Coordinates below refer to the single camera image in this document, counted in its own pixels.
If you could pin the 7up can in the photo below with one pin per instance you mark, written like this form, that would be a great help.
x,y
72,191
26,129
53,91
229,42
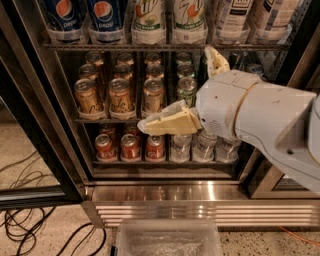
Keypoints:
x,y
148,15
189,14

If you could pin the top wire shelf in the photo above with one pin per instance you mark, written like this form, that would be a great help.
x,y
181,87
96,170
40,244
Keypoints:
x,y
163,48

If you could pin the wire shelf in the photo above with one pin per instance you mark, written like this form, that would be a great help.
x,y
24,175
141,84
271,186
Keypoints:
x,y
165,163
105,120
163,48

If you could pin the green can front left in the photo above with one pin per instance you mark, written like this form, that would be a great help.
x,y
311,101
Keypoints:
x,y
186,90

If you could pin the orange can front right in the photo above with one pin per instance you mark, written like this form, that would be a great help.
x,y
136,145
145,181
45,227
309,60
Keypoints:
x,y
155,147

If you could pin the clear plastic bin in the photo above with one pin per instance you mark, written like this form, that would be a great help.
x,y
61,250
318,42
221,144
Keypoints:
x,y
168,237

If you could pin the pepsi can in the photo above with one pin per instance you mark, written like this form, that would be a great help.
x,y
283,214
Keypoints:
x,y
105,15
62,15

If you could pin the gold can front left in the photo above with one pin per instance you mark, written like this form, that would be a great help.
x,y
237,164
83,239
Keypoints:
x,y
87,96

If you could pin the open fridge glass door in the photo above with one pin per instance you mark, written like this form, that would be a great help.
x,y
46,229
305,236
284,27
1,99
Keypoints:
x,y
33,88

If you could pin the pepsi can right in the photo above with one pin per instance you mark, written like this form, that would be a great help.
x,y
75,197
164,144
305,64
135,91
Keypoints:
x,y
105,15

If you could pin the white labelled can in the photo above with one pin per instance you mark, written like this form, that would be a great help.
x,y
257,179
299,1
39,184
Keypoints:
x,y
231,15
273,15

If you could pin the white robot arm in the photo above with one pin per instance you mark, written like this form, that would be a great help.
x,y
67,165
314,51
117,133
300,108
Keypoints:
x,y
281,122

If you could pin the orange can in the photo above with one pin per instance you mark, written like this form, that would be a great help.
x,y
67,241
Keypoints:
x,y
130,146
104,146
155,147

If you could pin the steel fridge base grille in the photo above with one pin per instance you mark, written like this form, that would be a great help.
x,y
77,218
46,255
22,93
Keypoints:
x,y
227,205

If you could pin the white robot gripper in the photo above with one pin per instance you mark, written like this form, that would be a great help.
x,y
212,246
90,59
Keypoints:
x,y
220,101

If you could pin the gold can front right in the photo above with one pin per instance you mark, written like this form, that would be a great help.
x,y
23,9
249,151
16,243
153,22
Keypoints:
x,y
153,93

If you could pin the gold can front middle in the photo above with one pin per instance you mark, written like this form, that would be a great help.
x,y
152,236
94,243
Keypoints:
x,y
120,96

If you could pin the white labelled can right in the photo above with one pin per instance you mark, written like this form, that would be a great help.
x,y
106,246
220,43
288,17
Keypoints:
x,y
273,15

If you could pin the pepsi can left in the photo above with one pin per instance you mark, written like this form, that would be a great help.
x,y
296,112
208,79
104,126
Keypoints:
x,y
62,15

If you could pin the middle wire shelf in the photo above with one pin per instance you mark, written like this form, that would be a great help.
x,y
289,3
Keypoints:
x,y
105,120

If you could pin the white labelled can left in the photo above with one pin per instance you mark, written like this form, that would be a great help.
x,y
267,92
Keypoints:
x,y
231,15

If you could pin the orange can front left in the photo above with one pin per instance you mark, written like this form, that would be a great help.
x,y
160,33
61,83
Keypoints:
x,y
104,146

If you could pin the orange can front middle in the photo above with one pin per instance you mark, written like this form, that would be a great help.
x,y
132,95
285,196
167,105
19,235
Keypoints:
x,y
130,146

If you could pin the bottom wire shelf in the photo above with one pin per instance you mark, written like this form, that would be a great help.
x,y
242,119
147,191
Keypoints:
x,y
165,163

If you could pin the gold can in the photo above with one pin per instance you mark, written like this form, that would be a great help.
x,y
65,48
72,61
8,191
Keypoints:
x,y
120,96
153,93
87,96

